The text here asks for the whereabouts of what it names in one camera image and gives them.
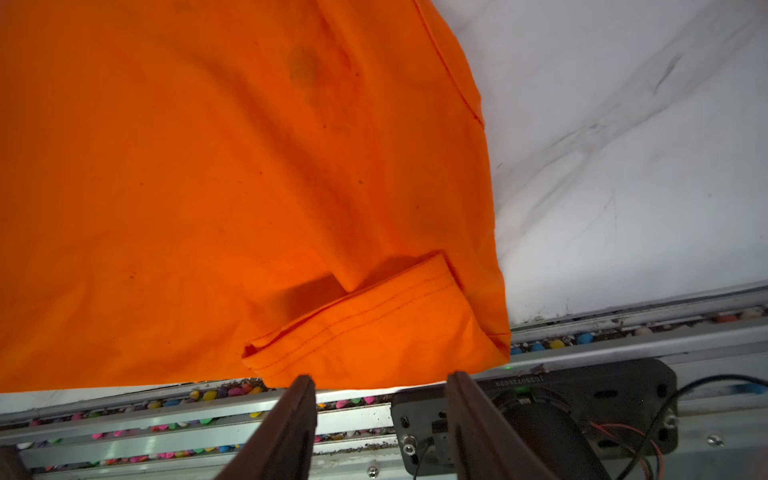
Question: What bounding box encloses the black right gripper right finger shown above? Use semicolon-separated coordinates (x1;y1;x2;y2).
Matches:
444;371;556;479

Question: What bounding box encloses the orange t-shirt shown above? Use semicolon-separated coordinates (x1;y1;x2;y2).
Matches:
1;1;511;393

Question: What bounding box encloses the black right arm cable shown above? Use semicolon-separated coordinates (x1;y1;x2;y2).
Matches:
614;374;768;480

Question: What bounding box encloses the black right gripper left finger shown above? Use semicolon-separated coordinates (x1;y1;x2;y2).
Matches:
217;375;317;480

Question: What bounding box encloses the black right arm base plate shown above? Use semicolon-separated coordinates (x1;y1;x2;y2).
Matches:
391;359;678;478

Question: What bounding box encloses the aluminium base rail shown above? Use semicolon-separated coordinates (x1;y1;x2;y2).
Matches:
1;283;767;479

